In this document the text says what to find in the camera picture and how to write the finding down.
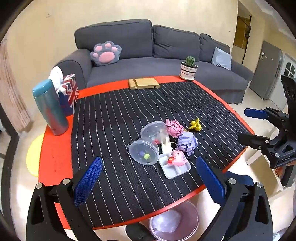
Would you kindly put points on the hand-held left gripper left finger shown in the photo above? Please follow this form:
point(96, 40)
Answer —
point(89, 178)

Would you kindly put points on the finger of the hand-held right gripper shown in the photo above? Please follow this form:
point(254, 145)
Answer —
point(252, 139)
point(255, 113)

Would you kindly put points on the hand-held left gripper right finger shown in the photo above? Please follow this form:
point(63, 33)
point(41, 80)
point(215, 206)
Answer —
point(210, 180)

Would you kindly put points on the pink pig toy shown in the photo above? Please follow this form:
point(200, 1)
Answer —
point(179, 157)

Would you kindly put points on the white compartment tray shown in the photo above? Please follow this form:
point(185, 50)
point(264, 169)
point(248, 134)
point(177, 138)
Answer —
point(172, 172)

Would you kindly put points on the purple paper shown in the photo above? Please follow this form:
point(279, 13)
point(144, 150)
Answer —
point(187, 142)

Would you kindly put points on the white plastic case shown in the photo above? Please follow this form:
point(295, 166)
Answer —
point(166, 147)

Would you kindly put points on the yellow paper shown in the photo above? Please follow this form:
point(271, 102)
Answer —
point(195, 125)

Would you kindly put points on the clear round plastic container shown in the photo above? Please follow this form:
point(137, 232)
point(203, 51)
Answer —
point(153, 129)
point(143, 151)

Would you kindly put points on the pink paper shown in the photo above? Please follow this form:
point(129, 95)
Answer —
point(174, 127)

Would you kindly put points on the pink translucent trash bin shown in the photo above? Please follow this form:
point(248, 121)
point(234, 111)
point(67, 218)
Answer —
point(173, 234)

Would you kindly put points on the grey refrigerator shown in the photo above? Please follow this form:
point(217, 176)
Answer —
point(266, 69)

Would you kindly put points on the white door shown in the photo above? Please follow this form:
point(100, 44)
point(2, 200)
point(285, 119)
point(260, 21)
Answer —
point(290, 67)

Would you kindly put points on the yellow round stool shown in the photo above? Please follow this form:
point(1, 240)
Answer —
point(33, 155)

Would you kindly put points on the light blue cushion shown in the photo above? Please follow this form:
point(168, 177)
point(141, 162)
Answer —
point(222, 59)

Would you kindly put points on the dark rounded object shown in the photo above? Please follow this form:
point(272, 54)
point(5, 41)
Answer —
point(138, 233)

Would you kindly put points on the black striped table mat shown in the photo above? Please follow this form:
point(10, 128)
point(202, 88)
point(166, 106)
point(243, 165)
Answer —
point(120, 111)

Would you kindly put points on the white plant saucer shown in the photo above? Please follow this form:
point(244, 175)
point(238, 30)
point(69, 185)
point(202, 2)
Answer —
point(185, 78)

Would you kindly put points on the cactus in striped pot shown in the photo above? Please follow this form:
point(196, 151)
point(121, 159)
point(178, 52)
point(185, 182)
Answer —
point(188, 70)

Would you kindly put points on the teal bottle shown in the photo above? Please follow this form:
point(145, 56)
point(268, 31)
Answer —
point(49, 109)

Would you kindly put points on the flag print tissue box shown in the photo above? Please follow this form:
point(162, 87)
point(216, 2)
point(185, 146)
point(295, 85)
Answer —
point(69, 92)

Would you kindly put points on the wooden phone stand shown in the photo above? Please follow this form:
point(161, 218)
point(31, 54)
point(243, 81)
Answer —
point(145, 83)

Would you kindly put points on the grey sofa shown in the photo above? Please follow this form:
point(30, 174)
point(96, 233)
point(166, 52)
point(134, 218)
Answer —
point(138, 69)

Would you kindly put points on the grey pink paw cushion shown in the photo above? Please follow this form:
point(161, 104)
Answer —
point(105, 54)

